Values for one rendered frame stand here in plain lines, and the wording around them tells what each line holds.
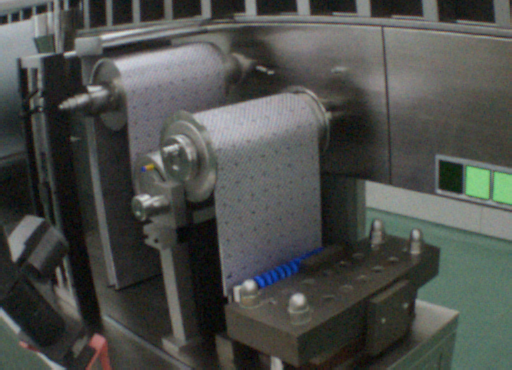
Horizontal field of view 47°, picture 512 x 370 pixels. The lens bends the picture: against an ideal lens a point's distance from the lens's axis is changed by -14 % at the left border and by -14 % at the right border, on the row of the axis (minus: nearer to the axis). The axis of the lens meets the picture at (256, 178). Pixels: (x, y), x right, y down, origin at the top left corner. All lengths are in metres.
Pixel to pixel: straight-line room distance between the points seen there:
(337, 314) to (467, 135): 0.37
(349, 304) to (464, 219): 2.97
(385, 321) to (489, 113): 0.39
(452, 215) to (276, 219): 2.92
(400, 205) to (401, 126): 3.05
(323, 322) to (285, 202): 0.26
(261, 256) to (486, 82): 0.49
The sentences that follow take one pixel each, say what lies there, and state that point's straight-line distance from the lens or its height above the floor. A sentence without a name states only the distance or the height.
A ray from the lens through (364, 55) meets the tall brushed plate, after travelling 1.20.
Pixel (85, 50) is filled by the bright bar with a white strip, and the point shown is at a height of 1.43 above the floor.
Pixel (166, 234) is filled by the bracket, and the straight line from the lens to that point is 1.08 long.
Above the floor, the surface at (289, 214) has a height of 1.12.
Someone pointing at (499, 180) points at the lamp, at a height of 1.20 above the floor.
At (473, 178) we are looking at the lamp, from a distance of 1.10.
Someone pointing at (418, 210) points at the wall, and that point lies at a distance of 4.14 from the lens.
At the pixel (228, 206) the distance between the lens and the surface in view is 1.06.
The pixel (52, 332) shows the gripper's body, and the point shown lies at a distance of 0.79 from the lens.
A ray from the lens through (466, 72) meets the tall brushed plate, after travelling 1.08.
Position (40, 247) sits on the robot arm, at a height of 1.25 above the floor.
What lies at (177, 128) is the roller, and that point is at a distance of 1.07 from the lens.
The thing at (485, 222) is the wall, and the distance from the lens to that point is 3.89.
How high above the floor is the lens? 1.51
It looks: 16 degrees down
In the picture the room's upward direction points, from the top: 4 degrees counter-clockwise
